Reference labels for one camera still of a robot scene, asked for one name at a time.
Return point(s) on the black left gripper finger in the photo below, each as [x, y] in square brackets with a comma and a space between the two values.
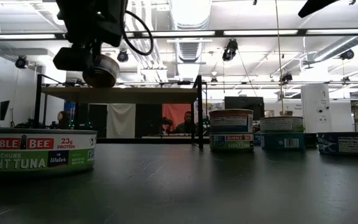
[70, 59]
[94, 51]

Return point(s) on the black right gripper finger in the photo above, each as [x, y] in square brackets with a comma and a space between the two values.
[319, 4]

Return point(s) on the gold-lid red-band tuna can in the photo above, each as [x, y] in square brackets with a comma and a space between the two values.
[104, 73]

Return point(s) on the Bumble Bee light tuna can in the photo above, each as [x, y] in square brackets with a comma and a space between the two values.
[36, 152]
[231, 143]

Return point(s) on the white green label tuna can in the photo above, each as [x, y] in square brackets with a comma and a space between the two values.
[281, 125]

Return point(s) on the navy label tuna can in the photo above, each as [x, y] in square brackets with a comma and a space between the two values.
[346, 143]

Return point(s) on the teal tuna can with barcode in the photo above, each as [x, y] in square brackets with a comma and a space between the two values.
[278, 142]

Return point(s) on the background black robot arm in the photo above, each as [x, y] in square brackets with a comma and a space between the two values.
[167, 123]

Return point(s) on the person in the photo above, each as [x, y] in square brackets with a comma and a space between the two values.
[63, 119]
[186, 123]

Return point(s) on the white curtain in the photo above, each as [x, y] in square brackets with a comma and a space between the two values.
[121, 121]

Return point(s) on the small black monitor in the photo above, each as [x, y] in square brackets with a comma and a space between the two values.
[2, 110]

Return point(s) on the white column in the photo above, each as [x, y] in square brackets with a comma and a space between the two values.
[315, 102]

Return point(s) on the red curtain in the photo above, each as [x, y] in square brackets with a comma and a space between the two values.
[174, 110]

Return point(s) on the large black monitor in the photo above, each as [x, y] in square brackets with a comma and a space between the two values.
[244, 102]

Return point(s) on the tall red blue label can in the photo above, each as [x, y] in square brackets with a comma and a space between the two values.
[231, 122]

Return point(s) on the blue label tuna can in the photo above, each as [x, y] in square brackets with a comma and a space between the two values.
[257, 139]

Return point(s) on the wooden shelf black frame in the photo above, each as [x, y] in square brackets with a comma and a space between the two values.
[120, 95]

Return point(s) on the silver ceiling air duct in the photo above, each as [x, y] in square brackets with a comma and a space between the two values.
[190, 49]

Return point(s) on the black metal table frame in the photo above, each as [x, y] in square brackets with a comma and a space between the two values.
[151, 140]

